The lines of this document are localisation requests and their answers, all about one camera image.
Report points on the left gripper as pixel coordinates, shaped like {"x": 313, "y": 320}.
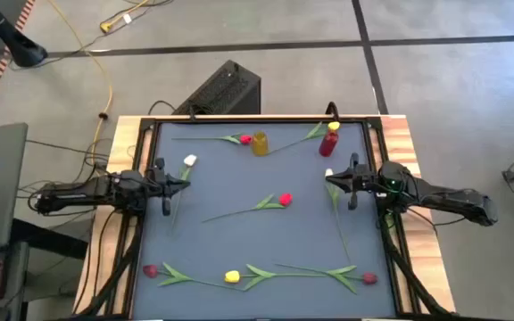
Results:
{"x": 159, "y": 185}

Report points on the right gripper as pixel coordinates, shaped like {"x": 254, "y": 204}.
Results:
{"x": 364, "y": 183}

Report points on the white artificial tulip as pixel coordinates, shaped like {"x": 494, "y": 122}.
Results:
{"x": 336, "y": 198}
{"x": 190, "y": 159}

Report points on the yellow artificial tulip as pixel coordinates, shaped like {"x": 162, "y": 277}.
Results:
{"x": 232, "y": 276}
{"x": 334, "y": 126}

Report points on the dark red artificial tulip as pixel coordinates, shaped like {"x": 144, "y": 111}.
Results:
{"x": 370, "y": 278}
{"x": 150, "y": 270}

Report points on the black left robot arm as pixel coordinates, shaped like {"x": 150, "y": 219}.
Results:
{"x": 74, "y": 194}

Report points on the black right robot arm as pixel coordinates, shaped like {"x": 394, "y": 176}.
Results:
{"x": 444, "y": 198}

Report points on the red glass vase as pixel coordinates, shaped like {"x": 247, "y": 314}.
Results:
{"x": 328, "y": 145}

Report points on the yellow glass vase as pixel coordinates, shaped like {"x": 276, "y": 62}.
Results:
{"x": 260, "y": 145}

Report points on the grey table mat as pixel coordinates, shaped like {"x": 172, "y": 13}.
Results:
{"x": 261, "y": 241}

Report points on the black computer tower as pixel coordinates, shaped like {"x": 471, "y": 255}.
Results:
{"x": 226, "y": 89}

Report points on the black desk base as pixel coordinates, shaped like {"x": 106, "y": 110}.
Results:
{"x": 47, "y": 238}

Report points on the grey desk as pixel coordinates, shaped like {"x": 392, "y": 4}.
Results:
{"x": 2, "y": 200}

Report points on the black stand with round base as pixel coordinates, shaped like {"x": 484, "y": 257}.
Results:
{"x": 25, "y": 51}

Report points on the black floor mat orange edge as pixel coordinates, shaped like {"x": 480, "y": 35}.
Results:
{"x": 1, "y": 68}

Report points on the black aluminium frame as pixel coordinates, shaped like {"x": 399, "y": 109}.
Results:
{"x": 284, "y": 119}

